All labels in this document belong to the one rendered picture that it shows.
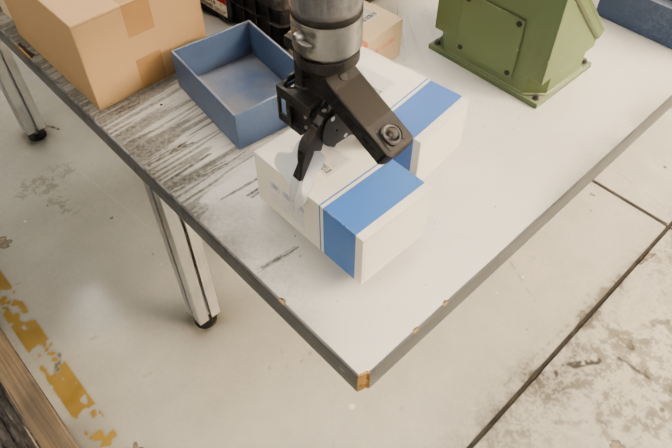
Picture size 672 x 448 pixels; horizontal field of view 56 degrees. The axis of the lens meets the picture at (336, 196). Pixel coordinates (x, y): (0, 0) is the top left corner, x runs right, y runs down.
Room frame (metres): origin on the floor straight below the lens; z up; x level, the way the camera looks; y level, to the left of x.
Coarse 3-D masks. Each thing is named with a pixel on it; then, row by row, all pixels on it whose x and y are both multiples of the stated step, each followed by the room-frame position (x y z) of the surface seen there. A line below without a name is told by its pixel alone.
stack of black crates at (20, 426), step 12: (0, 384) 0.56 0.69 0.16; (0, 396) 0.49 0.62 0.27; (0, 408) 0.42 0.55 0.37; (12, 408) 0.47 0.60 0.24; (0, 420) 0.38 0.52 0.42; (12, 420) 0.44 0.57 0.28; (24, 420) 0.49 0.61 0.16; (0, 432) 0.34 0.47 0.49; (12, 432) 0.38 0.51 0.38; (24, 432) 0.42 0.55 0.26; (0, 444) 0.30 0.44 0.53; (12, 444) 0.32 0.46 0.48; (24, 444) 0.36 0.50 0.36; (36, 444) 0.44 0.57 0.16
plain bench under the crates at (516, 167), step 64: (384, 0) 1.12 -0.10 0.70; (0, 64) 1.44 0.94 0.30; (448, 64) 0.91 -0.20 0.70; (640, 64) 0.91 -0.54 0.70; (128, 128) 0.74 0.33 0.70; (192, 128) 0.74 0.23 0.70; (512, 128) 0.74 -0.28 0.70; (576, 128) 0.74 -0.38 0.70; (640, 128) 0.75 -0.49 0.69; (192, 192) 0.60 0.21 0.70; (256, 192) 0.60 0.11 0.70; (448, 192) 0.60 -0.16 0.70; (512, 192) 0.60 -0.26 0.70; (576, 192) 0.63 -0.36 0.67; (192, 256) 0.80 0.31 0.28; (256, 256) 0.49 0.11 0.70; (320, 256) 0.49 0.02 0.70; (448, 256) 0.49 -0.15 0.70; (320, 320) 0.39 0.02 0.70; (384, 320) 0.39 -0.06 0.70
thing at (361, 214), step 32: (256, 160) 0.57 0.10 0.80; (352, 160) 0.56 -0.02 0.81; (288, 192) 0.53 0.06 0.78; (320, 192) 0.51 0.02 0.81; (352, 192) 0.51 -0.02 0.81; (384, 192) 0.51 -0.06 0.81; (416, 192) 0.51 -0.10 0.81; (320, 224) 0.48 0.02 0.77; (352, 224) 0.46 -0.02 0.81; (384, 224) 0.46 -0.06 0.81; (416, 224) 0.50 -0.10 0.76; (352, 256) 0.44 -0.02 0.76; (384, 256) 0.46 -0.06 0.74
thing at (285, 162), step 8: (296, 144) 0.54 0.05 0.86; (280, 152) 0.54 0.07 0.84; (288, 152) 0.54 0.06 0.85; (296, 152) 0.53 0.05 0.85; (320, 152) 0.52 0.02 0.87; (280, 160) 0.54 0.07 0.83; (288, 160) 0.53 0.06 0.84; (296, 160) 0.52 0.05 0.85; (312, 160) 0.51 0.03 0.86; (320, 160) 0.52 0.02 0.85; (280, 168) 0.53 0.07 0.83; (288, 168) 0.52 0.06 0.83; (312, 168) 0.51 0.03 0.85; (320, 168) 0.52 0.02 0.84; (288, 176) 0.52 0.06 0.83; (312, 176) 0.51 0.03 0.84; (288, 184) 0.51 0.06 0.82; (296, 184) 0.50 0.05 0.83; (304, 184) 0.50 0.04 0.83; (312, 184) 0.51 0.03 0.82; (296, 192) 0.50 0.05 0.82; (304, 192) 0.50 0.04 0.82; (296, 200) 0.50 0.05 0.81; (304, 200) 0.50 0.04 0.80; (296, 208) 0.50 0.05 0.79
